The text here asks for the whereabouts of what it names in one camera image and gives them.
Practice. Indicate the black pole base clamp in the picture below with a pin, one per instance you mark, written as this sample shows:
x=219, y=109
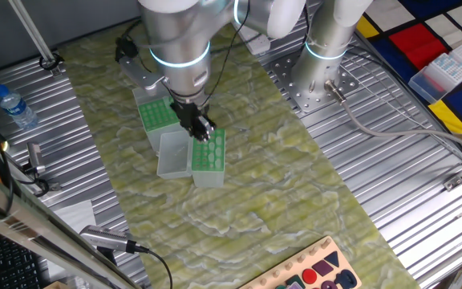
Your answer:
x=50, y=62

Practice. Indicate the green marble pattern mat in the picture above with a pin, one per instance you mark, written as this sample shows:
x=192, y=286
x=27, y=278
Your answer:
x=255, y=180

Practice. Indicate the purple square puzzle piece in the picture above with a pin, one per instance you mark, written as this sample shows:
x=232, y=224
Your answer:
x=322, y=268

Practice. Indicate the aluminium frame beam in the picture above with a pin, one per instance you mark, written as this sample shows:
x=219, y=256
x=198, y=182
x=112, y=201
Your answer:
x=22, y=218

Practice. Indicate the clear tip box green rack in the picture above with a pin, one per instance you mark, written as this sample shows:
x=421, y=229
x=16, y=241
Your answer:
x=175, y=158
x=155, y=116

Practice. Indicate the teal puzzle piece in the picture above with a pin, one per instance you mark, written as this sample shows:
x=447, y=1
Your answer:
x=294, y=280

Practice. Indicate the clear box white tip rack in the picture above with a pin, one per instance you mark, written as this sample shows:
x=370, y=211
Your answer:
x=449, y=69

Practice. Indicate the navy triangle puzzle piece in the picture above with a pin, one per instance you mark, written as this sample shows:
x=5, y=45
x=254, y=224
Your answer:
x=333, y=259

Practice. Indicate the silver camera on black clamp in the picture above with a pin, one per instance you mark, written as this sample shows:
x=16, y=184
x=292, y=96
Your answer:
x=35, y=156

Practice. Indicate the slanted aluminium pole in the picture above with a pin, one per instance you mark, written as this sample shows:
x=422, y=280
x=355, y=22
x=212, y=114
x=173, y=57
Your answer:
x=32, y=32

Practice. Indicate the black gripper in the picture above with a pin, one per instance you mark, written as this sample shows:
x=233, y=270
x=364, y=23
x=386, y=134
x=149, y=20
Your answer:
x=187, y=114

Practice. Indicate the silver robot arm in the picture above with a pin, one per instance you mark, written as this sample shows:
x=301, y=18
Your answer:
x=179, y=40

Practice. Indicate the small brown cardboard box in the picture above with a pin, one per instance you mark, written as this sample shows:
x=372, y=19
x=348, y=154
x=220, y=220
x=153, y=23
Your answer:
x=56, y=286

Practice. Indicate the wooden shape puzzle board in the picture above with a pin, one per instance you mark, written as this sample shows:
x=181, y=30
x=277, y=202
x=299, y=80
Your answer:
x=349, y=265

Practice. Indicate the silver depth camera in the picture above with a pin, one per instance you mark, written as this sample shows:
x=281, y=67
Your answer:
x=104, y=237

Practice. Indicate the colour block patterned mat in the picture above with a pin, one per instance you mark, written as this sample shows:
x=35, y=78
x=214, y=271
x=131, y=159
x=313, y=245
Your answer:
x=419, y=48

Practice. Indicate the blue rounded puzzle piece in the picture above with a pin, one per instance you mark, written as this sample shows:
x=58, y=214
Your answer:
x=338, y=277

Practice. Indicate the red circle puzzle piece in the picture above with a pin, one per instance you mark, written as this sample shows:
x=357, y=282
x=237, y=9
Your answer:
x=309, y=276

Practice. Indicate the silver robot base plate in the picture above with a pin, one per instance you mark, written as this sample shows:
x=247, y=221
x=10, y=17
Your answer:
x=301, y=102

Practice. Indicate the white power strip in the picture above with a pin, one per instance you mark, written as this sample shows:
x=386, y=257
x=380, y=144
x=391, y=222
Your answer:
x=260, y=45

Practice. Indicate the lilac puzzle piece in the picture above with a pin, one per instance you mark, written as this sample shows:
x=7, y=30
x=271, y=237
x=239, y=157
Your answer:
x=296, y=286

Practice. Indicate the black keyboard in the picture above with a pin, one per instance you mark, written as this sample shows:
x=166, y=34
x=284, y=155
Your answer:
x=6, y=265

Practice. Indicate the clear water bottle blue cap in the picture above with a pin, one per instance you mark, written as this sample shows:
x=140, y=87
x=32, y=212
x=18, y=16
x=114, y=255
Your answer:
x=16, y=108

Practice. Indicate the magenta round puzzle piece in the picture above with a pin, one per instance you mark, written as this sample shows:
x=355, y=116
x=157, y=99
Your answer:
x=329, y=286

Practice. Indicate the white paper sheet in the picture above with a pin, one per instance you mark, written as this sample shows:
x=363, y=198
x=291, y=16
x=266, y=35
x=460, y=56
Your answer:
x=76, y=216

